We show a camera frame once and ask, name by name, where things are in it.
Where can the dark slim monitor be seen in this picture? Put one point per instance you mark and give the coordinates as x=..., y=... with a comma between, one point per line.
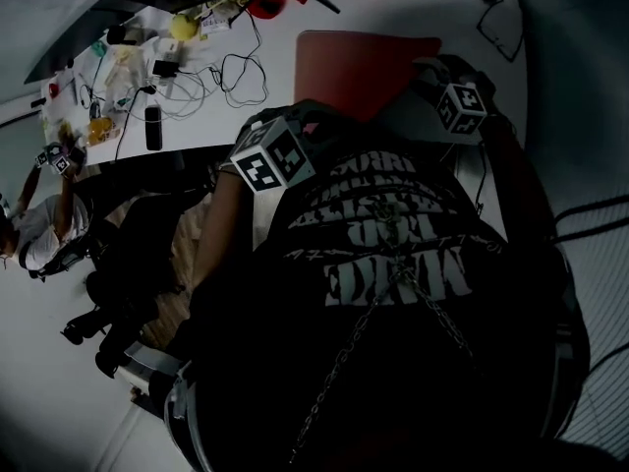
x=74, y=42

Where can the white snack packet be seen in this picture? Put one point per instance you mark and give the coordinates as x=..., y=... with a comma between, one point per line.
x=213, y=23

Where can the person's right forearm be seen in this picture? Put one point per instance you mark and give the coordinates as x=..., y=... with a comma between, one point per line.
x=513, y=170

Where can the white power adapter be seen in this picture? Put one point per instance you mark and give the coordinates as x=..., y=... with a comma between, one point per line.
x=170, y=52

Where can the black charger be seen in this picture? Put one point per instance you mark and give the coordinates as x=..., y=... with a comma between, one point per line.
x=164, y=68

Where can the small red item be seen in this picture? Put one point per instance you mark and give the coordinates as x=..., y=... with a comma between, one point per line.
x=53, y=89

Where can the clear plastic food bag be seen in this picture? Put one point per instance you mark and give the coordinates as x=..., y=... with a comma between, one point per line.
x=123, y=69

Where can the person's left forearm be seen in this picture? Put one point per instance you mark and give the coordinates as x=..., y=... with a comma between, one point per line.
x=221, y=224

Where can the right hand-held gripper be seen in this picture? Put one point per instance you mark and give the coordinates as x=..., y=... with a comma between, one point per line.
x=462, y=108

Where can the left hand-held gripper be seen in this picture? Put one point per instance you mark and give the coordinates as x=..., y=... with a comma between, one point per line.
x=272, y=160

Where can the red mat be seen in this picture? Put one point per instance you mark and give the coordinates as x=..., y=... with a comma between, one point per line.
x=359, y=74

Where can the black printed T-shirt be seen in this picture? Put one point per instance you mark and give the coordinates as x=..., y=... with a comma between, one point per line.
x=393, y=362

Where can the green packet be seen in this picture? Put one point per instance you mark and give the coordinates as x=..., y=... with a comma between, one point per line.
x=98, y=49

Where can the yellow round toy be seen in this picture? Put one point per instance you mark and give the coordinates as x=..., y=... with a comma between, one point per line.
x=184, y=26

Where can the yellow printed wrapper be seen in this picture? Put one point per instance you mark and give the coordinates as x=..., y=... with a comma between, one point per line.
x=231, y=0

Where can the black tumbler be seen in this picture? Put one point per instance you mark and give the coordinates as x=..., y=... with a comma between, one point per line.
x=120, y=35

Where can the red glossy packet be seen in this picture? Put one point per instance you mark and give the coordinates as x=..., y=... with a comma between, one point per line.
x=270, y=3

